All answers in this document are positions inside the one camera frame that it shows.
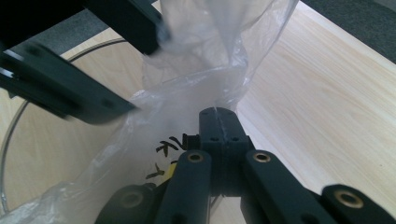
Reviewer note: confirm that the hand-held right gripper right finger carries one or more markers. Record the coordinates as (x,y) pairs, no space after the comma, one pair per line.
(230,137)

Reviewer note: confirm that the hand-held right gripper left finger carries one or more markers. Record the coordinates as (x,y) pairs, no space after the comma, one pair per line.
(210,130)

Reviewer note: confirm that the clear smiley plastic bag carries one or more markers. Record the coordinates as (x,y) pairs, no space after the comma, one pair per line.
(199,77)

